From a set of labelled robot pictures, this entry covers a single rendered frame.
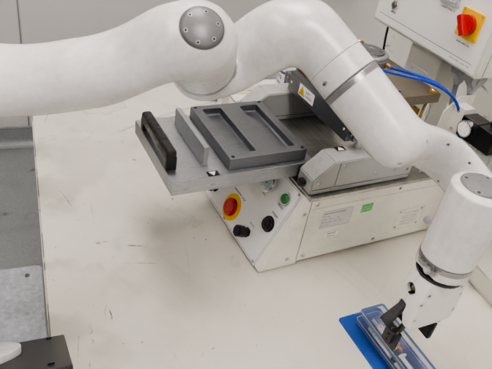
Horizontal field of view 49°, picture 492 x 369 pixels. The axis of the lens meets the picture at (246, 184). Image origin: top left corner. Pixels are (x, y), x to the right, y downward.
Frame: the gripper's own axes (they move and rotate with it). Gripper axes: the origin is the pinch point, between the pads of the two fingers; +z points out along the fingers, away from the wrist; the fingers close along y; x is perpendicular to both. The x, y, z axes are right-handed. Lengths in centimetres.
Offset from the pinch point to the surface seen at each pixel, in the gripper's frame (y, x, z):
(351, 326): -3.3, 9.0, 7.7
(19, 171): -49, 179, 83
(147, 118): -33, 48, -18
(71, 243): -48, 45, 8
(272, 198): -9.5, 34.8, -4.6
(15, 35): -43, 203, 28
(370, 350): -2.9, 3.2, 7.7
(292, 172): -7.8, 32.6, -12.2
